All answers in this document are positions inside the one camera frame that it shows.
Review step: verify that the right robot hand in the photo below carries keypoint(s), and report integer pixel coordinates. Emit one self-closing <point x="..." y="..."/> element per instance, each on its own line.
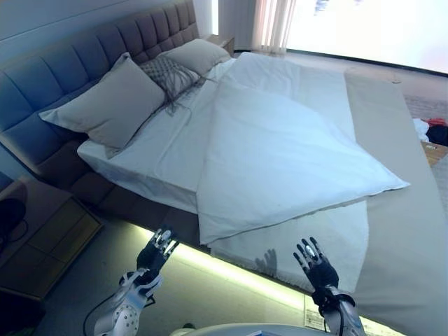
<point x="323" y="273"/>

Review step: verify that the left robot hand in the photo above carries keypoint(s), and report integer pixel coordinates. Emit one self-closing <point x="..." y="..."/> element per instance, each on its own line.
<point x="152" y="257"/>

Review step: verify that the white duvet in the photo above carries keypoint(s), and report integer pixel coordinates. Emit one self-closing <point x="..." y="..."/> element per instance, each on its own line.
<point x="280" y="150"/>

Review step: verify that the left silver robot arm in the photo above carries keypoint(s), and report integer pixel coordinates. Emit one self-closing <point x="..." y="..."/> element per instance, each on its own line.
<point x="124" y="311"/>

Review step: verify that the under-bed light strip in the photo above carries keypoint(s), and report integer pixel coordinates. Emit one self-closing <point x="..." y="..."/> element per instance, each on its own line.
<point x="227" y="269"/>

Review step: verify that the beige bed runner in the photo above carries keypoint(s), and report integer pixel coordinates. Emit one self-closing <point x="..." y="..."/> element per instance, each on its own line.
<point x="395" y="227"/>

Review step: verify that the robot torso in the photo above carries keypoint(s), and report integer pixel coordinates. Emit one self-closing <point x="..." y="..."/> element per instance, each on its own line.
<point x="245" y="330"/>

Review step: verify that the wooden nightstand with drawers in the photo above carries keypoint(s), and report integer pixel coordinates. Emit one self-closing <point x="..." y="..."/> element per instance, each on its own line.
<point x="52" y="238"/>

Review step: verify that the white fitted mattress sheet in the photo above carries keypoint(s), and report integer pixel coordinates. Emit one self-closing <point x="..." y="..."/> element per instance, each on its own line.
<point x="168" y="154"/>

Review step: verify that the beige pillow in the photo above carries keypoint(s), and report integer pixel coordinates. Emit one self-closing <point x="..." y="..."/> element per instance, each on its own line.
<point x="199" y="52"/>
<point x="105" y="101"/>

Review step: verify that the white cloth pile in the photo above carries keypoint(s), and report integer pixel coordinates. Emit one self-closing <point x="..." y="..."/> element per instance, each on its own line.
<point x="420" y="129"/>

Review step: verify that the patterned tasselled cushion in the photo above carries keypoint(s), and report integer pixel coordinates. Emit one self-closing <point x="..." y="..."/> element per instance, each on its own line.
<point x="161" y="70"/>

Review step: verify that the red cloth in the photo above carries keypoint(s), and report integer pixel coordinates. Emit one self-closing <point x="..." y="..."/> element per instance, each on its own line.
<point x="435" y="122"/>

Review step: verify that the patterned floor rug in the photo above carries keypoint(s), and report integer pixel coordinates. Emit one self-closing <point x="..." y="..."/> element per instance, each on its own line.
<point x="427" y="101"/>

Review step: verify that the grey tufted headboard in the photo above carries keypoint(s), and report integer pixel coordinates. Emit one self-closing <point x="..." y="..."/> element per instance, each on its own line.
<point x="70" y="70"/>

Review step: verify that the small wooden bedside table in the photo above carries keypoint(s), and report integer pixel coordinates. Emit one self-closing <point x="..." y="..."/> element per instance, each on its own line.
<point x="225" y="43"/>

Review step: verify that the sheer window curtain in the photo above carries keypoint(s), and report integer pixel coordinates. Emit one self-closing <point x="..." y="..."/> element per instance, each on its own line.
<point x="276" y="24"/>

